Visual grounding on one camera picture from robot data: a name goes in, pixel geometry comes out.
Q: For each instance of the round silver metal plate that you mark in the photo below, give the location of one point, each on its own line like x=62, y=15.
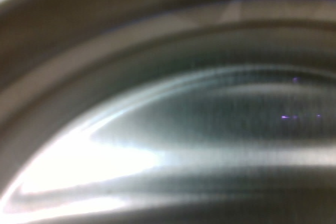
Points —
x=167, y=111

